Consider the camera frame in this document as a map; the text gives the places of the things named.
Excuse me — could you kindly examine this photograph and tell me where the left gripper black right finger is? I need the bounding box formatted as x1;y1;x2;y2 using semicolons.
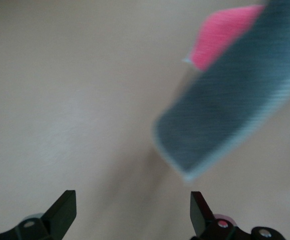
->
189;191;285;240

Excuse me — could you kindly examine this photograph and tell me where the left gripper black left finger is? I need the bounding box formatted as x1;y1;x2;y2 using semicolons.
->
0;189;77;240

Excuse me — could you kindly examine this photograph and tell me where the pink towel with grey back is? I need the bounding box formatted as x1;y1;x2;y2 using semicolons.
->
152;0;290;185

